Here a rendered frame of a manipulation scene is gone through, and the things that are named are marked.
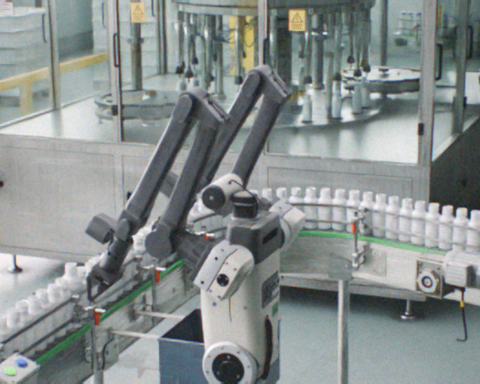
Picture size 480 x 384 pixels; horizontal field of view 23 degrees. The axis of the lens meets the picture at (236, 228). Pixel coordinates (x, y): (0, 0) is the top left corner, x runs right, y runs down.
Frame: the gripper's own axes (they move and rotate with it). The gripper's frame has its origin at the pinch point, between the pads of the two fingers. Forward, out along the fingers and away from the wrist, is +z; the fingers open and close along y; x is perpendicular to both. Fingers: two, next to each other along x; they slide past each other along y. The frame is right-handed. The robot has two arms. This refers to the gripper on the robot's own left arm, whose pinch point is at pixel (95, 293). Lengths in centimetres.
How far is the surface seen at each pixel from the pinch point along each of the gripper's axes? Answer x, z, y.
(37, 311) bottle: -18.7, 27.9, -20.6
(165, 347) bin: 16, 34, -53
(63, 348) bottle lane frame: -8.1, 39.0, -28.4
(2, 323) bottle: -21.6, 26.6, -3.4
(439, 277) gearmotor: 81, -1, -144
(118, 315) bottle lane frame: -5, 41, -66
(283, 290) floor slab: 15, 147, -376
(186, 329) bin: 16, 36, -74
